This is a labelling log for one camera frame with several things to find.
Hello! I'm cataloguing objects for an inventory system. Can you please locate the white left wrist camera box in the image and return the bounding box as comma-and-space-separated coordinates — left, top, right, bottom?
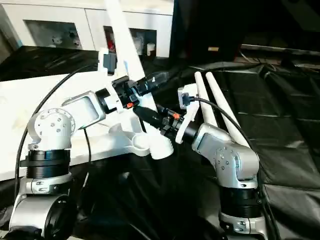
97, 46, 130, 114

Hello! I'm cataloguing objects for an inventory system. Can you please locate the long dark metal bar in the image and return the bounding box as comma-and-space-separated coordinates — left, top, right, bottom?
241, 44, 320, 56

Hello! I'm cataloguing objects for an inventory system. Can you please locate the white plastic table leg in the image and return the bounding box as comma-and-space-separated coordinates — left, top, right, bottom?
103, 0, 175, 160
194, 71, 220, 126
205, 71, 251, 149

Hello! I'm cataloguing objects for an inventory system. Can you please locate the red bottle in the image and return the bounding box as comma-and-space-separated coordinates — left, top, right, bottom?
106, 31, 117, 54

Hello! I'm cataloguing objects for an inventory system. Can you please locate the white glass-door cabinet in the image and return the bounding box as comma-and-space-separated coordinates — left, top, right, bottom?
0, 0, 174, 59

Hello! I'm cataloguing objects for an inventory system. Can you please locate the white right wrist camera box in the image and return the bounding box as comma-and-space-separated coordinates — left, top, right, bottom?
174, 83, 201, 145

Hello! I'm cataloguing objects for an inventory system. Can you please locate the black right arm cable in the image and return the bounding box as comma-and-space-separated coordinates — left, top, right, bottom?
183, 93, 284, 240

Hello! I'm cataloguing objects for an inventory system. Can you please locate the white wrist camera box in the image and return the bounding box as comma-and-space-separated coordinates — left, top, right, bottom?
97, 46, 130, 114
174, 83, 201, 145

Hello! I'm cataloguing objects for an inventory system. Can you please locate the white plastic table top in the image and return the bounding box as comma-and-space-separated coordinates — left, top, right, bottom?
0, 71, 156, 182

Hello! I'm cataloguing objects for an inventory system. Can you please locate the black shiny mat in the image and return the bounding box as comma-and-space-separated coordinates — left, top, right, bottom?
0, 44, 320, 240

